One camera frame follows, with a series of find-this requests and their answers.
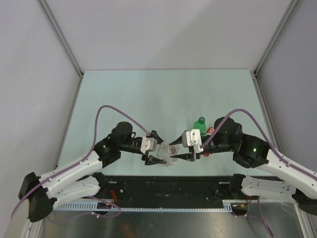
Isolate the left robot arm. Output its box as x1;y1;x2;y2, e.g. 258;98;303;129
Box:
18;121;166;223

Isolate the clear bottle red label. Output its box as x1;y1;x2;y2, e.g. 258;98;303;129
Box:
202;127;215;158

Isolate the right aluminium frame post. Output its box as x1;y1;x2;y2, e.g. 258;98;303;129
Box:
253;0;302;76

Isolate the green bottle cap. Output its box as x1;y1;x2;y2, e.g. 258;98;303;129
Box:
198;117;205;124

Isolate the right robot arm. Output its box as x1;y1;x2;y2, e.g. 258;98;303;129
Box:
170;116;317;215

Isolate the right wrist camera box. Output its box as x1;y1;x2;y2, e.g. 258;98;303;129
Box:
181;129;204;154

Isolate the red bottle cap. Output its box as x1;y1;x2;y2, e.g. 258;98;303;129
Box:
207;127;215;134

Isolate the left aluminium frame post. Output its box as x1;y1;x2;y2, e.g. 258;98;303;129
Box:
37;0;84;77

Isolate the green plastic bottle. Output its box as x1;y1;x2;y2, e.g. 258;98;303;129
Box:
193;119;206;134

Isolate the white bottle cap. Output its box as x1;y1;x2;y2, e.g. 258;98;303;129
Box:
167;146;176;155

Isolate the fruit tea bottle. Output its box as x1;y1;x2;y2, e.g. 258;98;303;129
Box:
156;142;180;167

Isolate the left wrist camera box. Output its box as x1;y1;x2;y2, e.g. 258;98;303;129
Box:
140;136;158;154

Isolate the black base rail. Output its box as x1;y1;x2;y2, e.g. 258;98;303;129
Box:
96;174;258;208

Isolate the white slotted cable duct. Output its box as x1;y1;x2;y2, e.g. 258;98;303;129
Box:
55;200;249;212

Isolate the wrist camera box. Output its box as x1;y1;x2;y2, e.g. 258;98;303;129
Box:
140;136;158;154
181;129;204;154

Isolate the aluminium frame post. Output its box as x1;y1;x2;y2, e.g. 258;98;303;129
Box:
37;0;84;77
253;0;302;76

